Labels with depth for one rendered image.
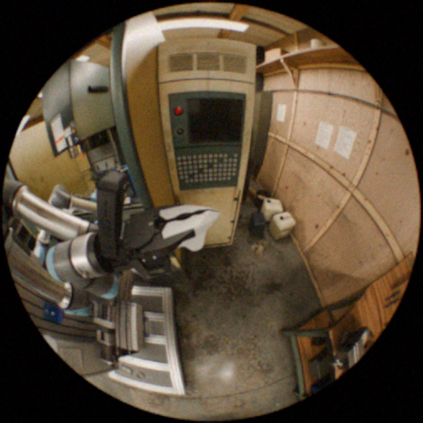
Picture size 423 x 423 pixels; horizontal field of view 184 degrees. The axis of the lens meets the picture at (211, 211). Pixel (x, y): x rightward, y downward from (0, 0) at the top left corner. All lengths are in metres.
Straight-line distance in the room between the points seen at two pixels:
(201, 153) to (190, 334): 1.70
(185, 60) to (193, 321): 2.16
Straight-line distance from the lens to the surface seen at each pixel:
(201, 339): 1.63
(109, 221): 0.16
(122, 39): 0.55
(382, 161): 1.48
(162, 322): 1.47
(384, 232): 1.47
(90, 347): 0.90
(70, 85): 1.38
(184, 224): 0.17
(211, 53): 0.96
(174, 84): 0.88
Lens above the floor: 1.59
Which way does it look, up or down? 45 degrees down
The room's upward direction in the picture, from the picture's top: straight up
